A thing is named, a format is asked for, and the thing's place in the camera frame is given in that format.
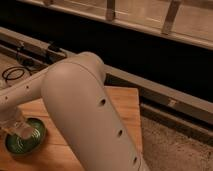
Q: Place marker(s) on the green ceramic bowl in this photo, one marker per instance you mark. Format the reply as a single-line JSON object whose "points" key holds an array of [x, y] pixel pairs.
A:
{"points": [[18, 146]]}

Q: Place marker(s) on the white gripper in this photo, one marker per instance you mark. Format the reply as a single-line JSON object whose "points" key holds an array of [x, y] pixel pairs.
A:
{"points": [[14, 123]]}

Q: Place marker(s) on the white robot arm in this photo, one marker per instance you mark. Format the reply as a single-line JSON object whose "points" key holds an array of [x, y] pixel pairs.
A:
{"points": [[74, 95]]}

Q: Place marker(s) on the black clamp on rail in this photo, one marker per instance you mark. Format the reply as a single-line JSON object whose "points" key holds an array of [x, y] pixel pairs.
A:
{"points": [[55, 53]]}

